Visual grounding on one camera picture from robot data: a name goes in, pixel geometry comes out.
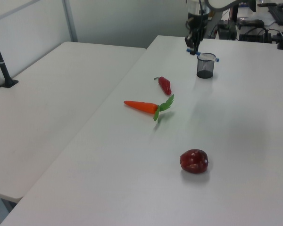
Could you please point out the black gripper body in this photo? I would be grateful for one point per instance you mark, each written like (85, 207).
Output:
(197, 24)

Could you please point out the orange toy carrot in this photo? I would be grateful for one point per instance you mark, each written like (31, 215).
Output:
(142, 106)

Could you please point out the dark red toy apple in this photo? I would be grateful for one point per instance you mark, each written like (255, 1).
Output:
(193, 161)

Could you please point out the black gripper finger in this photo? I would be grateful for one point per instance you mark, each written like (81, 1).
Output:
(196, 48)
(188, 42)

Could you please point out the black pole with clamp base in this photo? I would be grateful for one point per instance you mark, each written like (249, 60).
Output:
(2, 68)

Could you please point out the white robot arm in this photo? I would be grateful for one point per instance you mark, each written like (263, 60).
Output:
(217, 5)

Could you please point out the black handheld controller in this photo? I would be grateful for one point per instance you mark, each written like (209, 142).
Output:
(251, 23)

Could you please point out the black flat device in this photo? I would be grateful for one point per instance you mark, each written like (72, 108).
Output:
(257, 37)

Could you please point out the white side table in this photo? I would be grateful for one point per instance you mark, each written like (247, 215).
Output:
(44, 106)

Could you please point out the black electronics box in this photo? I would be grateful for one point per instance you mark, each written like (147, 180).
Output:
(227, 30)

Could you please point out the red toy chili pepper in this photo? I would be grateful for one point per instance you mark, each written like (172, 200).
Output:
(165, 86)

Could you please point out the black mesh pen cup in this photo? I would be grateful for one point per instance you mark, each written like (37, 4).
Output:
(205, 68)

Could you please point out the blue white marker pen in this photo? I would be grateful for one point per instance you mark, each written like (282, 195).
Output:
(208, 56)

